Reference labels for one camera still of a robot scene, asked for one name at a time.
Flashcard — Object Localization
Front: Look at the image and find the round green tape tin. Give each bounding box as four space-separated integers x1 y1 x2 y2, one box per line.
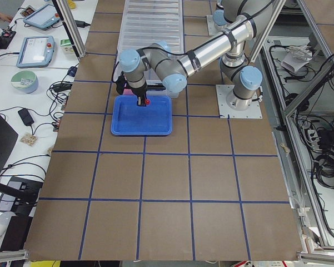
11 71 39 93

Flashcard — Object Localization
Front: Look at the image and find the green white carton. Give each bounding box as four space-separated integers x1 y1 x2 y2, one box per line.
59 39 75 55

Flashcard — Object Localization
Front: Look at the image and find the near blue teach pendant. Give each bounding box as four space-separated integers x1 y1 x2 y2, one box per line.
16 36 55 68

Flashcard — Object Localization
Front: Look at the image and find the black cable bundle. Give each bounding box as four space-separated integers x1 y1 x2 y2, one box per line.
312 151 334 191

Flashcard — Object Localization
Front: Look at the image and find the clear plastic box lid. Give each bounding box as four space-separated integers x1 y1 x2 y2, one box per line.
117 0 184 53

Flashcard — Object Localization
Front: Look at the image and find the far blue teach pendant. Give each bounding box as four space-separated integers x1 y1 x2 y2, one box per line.
23 4 60 30

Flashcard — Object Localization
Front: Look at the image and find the aluminium frame post left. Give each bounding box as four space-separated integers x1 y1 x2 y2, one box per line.
52 0 86 58

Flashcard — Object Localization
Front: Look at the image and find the white paper roll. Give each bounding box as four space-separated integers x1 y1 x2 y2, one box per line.
0 211 16 242

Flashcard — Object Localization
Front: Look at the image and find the clear plastic storage box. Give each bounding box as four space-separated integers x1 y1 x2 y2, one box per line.
115 45 187 98

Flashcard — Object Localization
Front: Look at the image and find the blue plastic tray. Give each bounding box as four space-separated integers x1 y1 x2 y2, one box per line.
111 95 173 136

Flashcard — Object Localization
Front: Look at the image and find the blue teach pendant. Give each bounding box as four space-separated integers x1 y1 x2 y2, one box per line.
23 4 60 30
16 36 55 68

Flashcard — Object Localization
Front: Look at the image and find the black power adapter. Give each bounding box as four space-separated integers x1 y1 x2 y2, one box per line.
18 108 34 126

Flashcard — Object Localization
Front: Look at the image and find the black gripper near tray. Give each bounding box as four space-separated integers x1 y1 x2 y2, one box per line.
131 85 147 107

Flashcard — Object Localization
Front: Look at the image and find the silver robot arm near tray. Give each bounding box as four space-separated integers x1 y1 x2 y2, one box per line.
119 1 274 106

